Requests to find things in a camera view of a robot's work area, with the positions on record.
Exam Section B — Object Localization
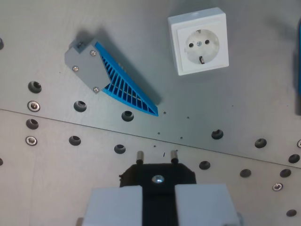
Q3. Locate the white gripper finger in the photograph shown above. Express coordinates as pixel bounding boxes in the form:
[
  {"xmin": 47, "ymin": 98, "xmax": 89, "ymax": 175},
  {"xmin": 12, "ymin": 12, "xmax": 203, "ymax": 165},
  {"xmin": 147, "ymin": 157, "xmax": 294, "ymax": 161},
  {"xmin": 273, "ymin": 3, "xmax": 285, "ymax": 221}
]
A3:
[
  {"xmin": 81, "ymin": 186, "xmax": 143, "ymax": 226},
  {"xmin": 174, "ymin": 183, "xmax": 241, "ymax": 226}
]

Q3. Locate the grey and blue ribbed fixture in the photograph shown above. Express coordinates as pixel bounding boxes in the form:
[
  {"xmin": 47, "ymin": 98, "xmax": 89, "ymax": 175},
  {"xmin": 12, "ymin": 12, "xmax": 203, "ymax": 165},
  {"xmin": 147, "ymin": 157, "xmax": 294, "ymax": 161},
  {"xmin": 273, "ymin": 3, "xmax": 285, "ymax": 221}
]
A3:
[{"xmin": 64, "ymin": 38, "xmax": 159, "ymax": 117}]

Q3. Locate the white wall socket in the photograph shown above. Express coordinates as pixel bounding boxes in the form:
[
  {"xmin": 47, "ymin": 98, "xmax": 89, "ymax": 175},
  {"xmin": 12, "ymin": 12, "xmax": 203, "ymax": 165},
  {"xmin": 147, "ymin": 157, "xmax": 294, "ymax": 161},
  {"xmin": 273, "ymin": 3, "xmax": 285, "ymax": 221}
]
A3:
[{"xmin": 167, "ymin": 7, "xmax": 230, "ymax": 76}]

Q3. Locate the blue object with dark edge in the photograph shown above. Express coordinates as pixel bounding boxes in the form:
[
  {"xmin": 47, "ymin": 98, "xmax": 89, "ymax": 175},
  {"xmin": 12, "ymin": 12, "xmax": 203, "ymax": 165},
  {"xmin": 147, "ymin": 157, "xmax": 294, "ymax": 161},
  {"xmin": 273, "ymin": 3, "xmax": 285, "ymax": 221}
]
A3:
[{"xmin": 292, "ymin": 18, "xmax": 301, "ymax": 116}]

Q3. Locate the black two-pin power plug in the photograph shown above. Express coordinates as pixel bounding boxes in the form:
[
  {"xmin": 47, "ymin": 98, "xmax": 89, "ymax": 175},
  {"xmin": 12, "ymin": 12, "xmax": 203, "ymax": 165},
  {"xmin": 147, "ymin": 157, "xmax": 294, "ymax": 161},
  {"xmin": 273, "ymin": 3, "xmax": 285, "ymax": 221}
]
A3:
[{"xmin": 119, "ymin": 150, "xmax": 197, "ymax": 226}]

